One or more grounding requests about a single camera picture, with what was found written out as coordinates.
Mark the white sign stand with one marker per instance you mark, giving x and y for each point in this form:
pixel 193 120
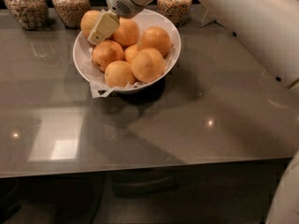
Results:
pixel 207 18

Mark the small orange centre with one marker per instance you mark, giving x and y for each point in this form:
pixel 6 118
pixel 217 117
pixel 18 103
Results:
pixel 130 53

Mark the glass jar far left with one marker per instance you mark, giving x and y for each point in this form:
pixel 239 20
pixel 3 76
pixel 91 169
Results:
pixel 29 14

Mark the white paper liner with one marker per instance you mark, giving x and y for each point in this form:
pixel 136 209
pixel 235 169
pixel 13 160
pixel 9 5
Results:
pixel 100 88

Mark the glass jar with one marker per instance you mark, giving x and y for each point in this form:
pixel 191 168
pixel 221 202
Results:
pixel 29 14
pixel 71 12

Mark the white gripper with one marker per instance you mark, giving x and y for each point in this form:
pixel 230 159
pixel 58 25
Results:
pixel 121 1

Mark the large orange front right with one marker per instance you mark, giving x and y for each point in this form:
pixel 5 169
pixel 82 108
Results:
pixel 148 65

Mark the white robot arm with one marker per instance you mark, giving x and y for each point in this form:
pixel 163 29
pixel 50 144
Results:
pixel 268 29

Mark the glass jar colourful cereal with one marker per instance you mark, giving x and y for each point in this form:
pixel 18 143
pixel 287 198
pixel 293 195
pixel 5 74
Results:
pixel 176 11

